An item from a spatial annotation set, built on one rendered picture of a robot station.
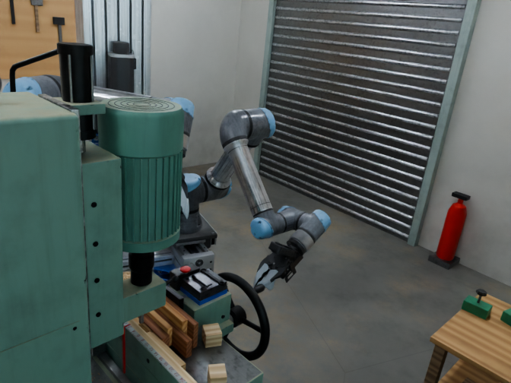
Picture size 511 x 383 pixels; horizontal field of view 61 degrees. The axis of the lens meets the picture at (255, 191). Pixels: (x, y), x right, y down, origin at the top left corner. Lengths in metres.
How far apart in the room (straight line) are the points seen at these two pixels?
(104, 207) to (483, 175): 3.22
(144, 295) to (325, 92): 3.57
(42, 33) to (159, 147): 3.49
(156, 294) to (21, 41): 3.41
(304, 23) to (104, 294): 3.97
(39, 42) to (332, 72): 2.61
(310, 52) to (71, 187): 3.93
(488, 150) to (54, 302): 3.31
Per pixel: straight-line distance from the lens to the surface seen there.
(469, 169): 3.80
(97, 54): 1.82
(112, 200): 0.90
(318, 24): 4.53
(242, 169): 1.52
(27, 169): 0.77
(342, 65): 4.30
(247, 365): 1.16
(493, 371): 2.03
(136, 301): 1.10
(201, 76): 5.14
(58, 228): 0.83
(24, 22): 4.29
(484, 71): 3.73
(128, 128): 0.88
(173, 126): 0.91
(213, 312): 1.27
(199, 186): 1.86
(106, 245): 0.93
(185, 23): 4.96
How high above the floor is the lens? 1.69
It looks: 21 degrees down
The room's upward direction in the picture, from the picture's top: 6 degrees clockwise
